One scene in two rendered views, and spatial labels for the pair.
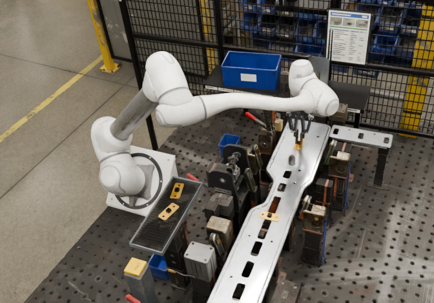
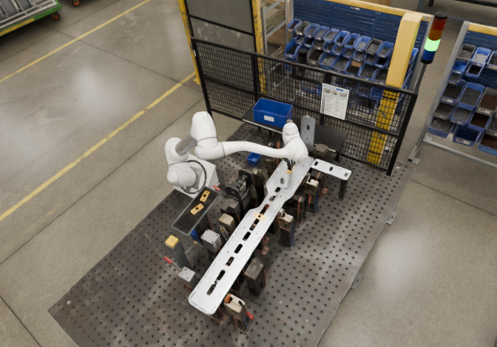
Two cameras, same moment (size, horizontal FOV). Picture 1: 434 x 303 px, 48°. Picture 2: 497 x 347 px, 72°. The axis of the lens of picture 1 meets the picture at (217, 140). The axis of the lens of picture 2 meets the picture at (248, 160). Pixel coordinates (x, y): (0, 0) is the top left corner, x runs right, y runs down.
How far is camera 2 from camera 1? 60 cm
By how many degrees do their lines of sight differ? 11
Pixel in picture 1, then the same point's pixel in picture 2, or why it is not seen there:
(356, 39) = (339, 103)
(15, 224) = (128, 183)
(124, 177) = (181, 177)
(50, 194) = (151, 166)
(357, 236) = (318, 231)
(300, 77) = (288, 135)
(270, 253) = (253, 240)
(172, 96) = (204, 142)
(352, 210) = (320, 214)
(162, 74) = (200, 128)
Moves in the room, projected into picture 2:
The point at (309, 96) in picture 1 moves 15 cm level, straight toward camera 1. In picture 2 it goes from (288, 150) to (282, 167)
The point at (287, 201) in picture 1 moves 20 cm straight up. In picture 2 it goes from (272, 208) to (271, 191)
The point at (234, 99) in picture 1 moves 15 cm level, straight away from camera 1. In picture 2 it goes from (243, 146) to (246, 130)
